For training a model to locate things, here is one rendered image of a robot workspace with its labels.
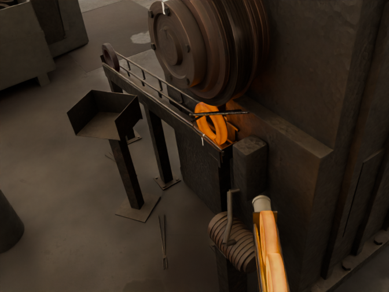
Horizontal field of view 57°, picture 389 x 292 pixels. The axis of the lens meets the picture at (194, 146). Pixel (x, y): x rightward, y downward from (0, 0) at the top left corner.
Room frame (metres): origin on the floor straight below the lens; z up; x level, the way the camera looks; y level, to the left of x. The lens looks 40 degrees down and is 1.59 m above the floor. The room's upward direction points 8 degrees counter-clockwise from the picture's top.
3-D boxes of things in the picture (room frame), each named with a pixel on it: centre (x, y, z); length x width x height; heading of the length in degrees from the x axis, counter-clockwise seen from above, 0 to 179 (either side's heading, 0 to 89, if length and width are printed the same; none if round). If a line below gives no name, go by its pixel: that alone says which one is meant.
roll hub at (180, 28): (1.07, 0.02, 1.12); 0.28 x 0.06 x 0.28; 28
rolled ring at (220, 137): (1.12, -0.07, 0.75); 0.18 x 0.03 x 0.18; 27
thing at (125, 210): (1.43, 0.40, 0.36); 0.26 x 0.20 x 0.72; 63
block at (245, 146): (0.92, -0.19, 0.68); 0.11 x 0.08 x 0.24; 118
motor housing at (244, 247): (0.76, -0.10, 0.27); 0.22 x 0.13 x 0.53; 28
